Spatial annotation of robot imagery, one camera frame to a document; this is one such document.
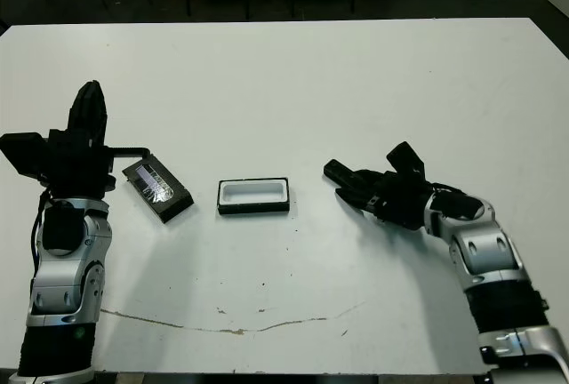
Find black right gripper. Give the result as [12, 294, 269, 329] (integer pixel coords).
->
[334, 169, 435, 231]

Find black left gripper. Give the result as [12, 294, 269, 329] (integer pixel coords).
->
[41, 81, 153, 201]

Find black slim camera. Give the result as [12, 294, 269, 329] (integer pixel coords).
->
[322, 158, 364, 188]

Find black printed box lid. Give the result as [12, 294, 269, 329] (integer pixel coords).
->
[121, 154, 197, 226]

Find black box base white insert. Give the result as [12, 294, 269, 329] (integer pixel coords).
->
[217, 175, 293, 217]

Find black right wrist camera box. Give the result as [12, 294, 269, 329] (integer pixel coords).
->
[385, 140, 427, 177]

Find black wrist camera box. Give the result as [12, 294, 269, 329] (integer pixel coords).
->
[385, 140, 427, 177]
[0, 132, 51, 180]

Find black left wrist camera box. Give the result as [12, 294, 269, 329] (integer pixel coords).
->
[0, 132, 51, 180]

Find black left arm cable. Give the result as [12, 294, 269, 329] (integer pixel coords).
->
[29, 181, 51, 281]

